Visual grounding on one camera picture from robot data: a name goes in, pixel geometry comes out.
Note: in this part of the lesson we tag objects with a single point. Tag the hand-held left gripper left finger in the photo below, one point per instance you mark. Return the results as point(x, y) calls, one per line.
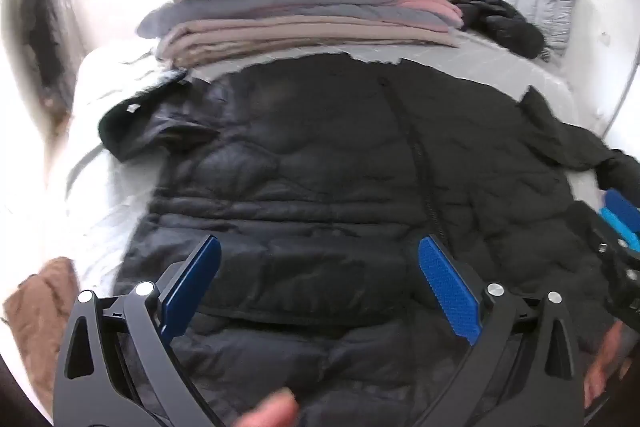
point(195, 277)

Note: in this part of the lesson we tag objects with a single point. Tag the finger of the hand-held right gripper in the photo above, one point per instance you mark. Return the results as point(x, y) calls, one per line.
point(612, 222)
point(625, 209)

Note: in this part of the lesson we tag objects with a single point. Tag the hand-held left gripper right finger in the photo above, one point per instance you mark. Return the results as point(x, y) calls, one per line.
point(445, 282)

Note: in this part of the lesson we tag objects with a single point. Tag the black puffer jacket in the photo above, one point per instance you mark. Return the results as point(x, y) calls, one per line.
point(325, 187)

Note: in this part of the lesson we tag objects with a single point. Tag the dark hanging clothes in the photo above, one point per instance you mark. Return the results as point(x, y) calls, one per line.
point(42, 27)

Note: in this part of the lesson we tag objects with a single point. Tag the person's right hand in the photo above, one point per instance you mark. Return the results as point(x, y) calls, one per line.
point(602, 367)

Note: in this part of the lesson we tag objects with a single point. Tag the person's left hand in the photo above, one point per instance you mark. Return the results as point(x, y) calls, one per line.
point(267, 412)

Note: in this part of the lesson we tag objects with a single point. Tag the brown cloth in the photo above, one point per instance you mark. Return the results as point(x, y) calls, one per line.
point(42, 317)

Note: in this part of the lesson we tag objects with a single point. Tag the white mattress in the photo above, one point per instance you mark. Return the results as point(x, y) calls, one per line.
point(500, 69)

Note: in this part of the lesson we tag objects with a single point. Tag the black crumpled garment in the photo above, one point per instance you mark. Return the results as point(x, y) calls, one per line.
point(505, 24)

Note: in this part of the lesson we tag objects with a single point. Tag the beige folded blanket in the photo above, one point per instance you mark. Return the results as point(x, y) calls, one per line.
point(280, 39)

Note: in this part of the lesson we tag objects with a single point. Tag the grey folded blanket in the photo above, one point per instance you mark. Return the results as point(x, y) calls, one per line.
point(280, 9)

